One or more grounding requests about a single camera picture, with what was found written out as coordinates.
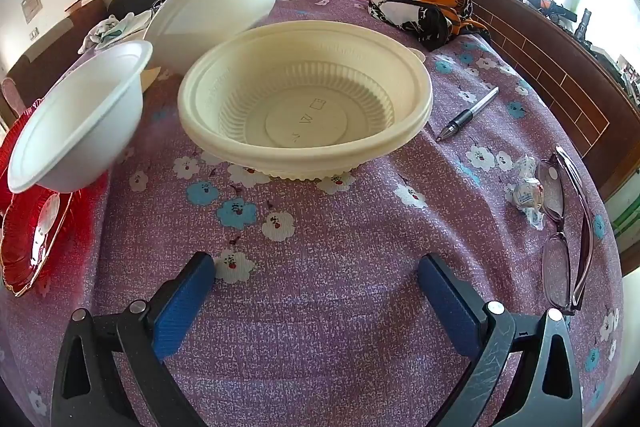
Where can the wall socket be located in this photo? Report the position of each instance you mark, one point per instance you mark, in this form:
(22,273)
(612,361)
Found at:
(34,33)

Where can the small red gold-rimmed plate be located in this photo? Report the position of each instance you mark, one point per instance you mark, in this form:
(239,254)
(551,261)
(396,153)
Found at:
(35,247)

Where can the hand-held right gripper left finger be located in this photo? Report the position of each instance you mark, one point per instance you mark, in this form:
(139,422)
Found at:
(182,302)

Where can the small white paper bowl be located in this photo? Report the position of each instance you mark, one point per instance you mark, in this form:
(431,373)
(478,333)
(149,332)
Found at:
(75,132)

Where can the purple floral tablecloth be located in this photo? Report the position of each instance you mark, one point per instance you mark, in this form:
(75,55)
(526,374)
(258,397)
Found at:
(325,232)

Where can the white crumpled cloth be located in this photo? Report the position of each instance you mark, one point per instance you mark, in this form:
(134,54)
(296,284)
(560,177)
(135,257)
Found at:
(102,32)

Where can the black silver pen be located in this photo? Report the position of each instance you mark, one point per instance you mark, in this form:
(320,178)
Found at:
(467,114)

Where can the wrapped candy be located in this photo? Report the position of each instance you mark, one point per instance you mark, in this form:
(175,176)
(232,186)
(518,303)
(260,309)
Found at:
(527,199)
(525,167)

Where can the purple framed glasses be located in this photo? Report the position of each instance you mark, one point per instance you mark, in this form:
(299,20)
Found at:
(585,232)

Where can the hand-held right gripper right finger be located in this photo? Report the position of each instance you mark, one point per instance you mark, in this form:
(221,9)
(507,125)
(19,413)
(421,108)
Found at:
(450,302)

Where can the small wall plaque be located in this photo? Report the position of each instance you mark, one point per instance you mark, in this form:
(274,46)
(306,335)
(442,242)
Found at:
(31,6)

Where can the large white paper bowl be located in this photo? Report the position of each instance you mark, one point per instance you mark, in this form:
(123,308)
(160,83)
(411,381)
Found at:
(215,7)

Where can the large red scalloped plate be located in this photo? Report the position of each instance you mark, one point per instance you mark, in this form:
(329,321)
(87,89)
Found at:
(90,212)

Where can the large cream plastic bowl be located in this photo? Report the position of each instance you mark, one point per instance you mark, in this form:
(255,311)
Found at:
(300,117)

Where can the black orange tools pile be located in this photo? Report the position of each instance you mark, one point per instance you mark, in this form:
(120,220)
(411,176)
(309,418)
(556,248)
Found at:
(545,4)

